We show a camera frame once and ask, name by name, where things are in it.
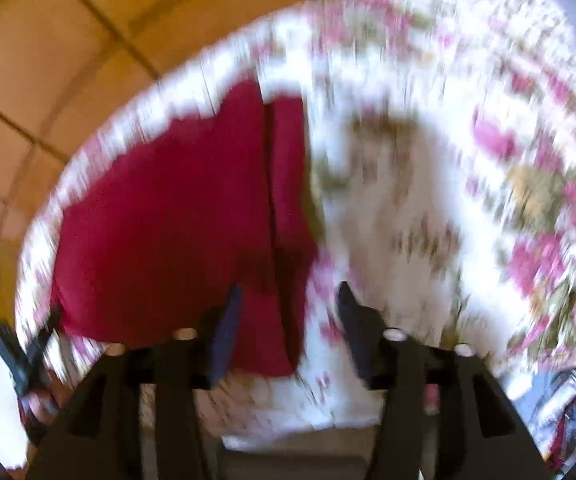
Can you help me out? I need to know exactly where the red garment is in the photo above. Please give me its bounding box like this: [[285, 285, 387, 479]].
[[51, 79, 317, 377]]

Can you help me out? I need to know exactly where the floral bedspread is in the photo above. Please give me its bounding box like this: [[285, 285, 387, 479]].
[[15, 0, 576, 440]]

